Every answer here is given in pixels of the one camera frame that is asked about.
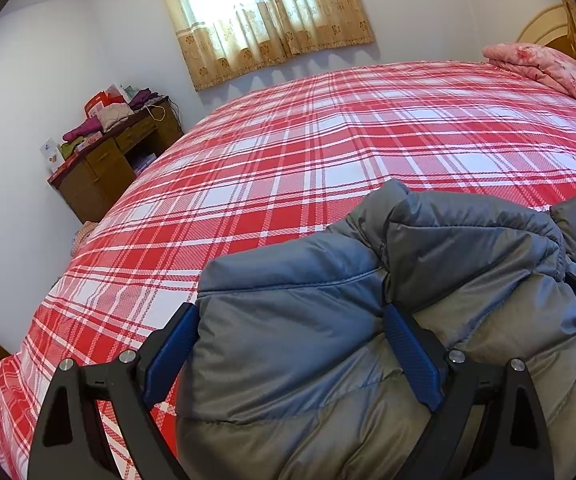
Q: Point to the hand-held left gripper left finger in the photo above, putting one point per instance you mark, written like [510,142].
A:
[170,345]

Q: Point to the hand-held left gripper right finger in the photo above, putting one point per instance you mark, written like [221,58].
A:
[412,350]

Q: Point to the grey puffer jacket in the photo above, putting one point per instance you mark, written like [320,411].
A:
[377,320]

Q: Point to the purple clothes pile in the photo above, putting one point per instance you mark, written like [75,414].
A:
[144,99]

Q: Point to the brown wooden desk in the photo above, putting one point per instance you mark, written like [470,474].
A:
[98,180]

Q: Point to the pale purple packet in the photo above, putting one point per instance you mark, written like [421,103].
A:
[145,162]

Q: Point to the green folded cloth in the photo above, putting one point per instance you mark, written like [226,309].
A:
[69,150]

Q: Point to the bed with red plaid sheet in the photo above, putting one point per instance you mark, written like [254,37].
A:
[318,150]

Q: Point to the white printed card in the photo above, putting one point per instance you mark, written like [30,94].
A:
[52,155]

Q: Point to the pink folded blanket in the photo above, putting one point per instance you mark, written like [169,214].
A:
[547,67]

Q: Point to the magenta folded cloth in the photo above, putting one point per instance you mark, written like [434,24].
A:
[82,131]

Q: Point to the beige folded cloth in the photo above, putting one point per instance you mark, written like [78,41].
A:
[115,116]

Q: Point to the red cardboard box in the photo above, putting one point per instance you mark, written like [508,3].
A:
[95,105]

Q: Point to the cream wooden headboard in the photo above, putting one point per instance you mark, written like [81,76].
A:
[542,22]

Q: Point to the beige floral curtain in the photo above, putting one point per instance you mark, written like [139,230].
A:
[268,25]

